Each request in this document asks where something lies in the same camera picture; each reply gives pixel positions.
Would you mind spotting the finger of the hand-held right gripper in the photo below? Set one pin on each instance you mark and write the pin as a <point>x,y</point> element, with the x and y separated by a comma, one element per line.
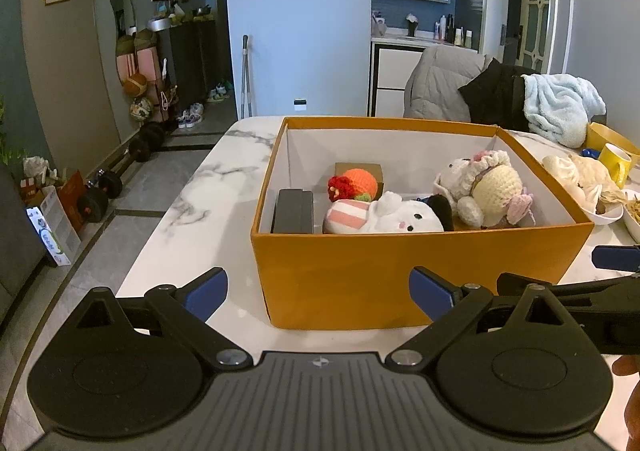
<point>615,258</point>
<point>590,291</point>

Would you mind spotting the white bowl with fries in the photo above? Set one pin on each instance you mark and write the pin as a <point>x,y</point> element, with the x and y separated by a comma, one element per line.
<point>634,228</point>

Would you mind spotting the orange cardboard box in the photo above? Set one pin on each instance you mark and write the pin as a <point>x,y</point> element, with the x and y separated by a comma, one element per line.
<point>350,276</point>

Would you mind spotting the basketball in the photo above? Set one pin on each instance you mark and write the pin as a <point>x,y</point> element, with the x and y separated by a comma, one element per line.
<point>135,84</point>

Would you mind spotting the white vanity cabinet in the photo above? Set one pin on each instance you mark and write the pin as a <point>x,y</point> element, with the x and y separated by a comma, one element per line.
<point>390,76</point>

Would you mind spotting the soccer ball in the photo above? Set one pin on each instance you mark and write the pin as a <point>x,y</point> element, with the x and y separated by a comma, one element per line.
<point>141,108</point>

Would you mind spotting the light blue fleece blanket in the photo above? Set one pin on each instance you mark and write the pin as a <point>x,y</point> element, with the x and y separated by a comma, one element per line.
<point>560,106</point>

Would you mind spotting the white plastic bag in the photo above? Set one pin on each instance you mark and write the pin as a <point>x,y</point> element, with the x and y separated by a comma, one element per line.
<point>37,171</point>

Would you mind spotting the white bowl with buns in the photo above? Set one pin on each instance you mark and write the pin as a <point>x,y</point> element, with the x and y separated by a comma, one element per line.
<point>607,216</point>

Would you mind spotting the row of toiletry bottles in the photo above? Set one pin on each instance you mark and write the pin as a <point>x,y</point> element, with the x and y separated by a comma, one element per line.
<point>452,33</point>

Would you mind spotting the orange red crochet toy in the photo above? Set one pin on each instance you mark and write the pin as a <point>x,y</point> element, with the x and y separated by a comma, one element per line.
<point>357,182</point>

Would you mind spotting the yellow mug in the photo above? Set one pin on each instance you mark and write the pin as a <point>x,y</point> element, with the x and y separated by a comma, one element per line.
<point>614,163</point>

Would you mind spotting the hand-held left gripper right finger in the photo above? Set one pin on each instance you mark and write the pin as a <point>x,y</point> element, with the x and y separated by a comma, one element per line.
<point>430,293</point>

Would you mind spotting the white steamed bun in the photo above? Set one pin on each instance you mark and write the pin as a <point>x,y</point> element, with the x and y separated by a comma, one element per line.
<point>560,168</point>

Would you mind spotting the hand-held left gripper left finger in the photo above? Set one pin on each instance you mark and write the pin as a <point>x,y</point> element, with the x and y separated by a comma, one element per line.
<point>207,291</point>

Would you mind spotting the red paper bag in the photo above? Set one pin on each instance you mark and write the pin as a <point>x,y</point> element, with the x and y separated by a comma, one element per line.
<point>72,196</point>

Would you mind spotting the small purple brown box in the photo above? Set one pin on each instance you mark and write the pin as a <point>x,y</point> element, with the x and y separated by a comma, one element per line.
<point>374,173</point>

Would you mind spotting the yellow bowl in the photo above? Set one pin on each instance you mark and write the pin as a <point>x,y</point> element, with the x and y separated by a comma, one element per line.
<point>602,133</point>

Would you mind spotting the white printed carton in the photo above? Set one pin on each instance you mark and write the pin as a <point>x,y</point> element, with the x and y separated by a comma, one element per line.
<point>55,231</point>

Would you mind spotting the person's right hand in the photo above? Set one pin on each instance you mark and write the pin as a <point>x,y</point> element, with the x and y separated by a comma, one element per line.
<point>627,365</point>

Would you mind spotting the grey padded jacket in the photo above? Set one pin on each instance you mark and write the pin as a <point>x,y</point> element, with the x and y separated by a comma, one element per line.
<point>440,81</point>

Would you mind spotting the cream crochet sheep doll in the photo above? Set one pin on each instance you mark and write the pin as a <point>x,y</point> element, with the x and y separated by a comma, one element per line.
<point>495,186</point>

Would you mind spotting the french fries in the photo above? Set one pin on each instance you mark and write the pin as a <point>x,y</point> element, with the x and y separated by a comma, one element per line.
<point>635,206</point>

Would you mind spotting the pair of sneakers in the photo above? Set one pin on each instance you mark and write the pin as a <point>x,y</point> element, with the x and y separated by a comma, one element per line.
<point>190,116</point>
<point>220,92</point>

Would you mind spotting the folded flatbread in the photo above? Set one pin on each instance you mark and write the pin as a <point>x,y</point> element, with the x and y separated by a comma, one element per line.
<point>597,176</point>

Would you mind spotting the black jacket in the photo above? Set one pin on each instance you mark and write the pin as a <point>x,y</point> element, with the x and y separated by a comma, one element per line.
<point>495,96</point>

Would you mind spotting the dark grey gift box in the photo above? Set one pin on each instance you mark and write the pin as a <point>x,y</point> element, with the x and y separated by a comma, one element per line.
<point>292,211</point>

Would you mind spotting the black cabinet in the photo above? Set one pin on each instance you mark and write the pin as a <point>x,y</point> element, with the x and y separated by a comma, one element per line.
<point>190,56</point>

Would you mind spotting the glass panel door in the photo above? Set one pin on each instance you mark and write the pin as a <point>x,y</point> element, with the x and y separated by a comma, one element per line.
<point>535,1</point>

